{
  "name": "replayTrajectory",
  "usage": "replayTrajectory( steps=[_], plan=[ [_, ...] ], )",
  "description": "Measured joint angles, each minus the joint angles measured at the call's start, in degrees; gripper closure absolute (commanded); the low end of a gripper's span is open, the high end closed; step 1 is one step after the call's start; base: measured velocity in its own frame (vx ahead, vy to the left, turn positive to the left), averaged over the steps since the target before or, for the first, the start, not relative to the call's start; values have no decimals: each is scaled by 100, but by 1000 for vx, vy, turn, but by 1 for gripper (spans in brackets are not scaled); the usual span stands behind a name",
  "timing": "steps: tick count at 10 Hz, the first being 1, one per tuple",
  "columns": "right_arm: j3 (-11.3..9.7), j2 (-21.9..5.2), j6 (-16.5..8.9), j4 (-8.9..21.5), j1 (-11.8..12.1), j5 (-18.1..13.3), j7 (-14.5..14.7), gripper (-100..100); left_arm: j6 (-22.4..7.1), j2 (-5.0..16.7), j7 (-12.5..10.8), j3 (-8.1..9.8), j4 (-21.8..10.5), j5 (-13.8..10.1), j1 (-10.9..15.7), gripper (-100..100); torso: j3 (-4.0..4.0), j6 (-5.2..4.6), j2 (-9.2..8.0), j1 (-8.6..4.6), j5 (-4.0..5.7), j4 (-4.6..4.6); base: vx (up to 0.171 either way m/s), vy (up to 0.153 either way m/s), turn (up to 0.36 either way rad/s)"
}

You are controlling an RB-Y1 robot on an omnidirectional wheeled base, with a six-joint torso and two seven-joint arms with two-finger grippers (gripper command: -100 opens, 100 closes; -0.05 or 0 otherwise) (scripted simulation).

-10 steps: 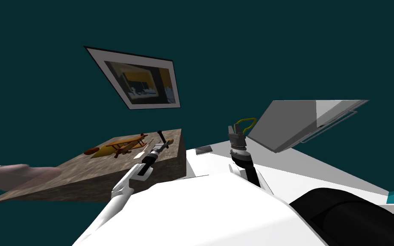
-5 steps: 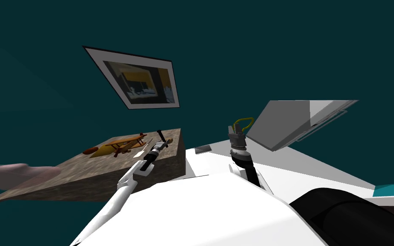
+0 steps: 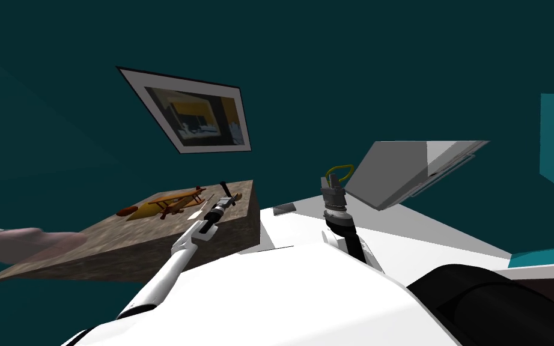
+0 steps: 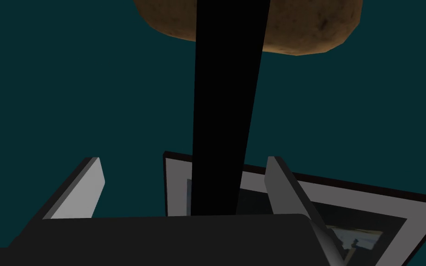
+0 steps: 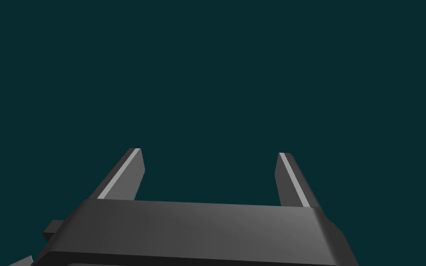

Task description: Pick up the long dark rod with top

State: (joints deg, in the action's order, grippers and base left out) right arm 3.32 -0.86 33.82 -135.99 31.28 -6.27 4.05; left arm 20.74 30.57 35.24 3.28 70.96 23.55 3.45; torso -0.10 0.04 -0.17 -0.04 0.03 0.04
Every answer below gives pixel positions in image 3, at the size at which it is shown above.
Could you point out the white appliance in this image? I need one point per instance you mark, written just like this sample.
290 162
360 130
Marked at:
450 240

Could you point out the framed picture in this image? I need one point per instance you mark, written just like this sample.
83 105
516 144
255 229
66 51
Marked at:
195 113

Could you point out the brown stone table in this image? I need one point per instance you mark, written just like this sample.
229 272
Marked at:
128 250

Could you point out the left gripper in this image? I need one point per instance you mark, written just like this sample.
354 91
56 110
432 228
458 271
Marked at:
226 202

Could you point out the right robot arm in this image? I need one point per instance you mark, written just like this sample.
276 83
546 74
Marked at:
488 307

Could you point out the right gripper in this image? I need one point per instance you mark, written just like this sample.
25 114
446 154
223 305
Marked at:
333 195

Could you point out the grey appliance door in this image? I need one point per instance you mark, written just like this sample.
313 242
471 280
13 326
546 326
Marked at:
392 178

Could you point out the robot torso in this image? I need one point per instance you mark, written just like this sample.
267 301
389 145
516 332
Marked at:
267 298

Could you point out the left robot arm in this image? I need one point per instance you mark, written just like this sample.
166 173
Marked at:
171 269

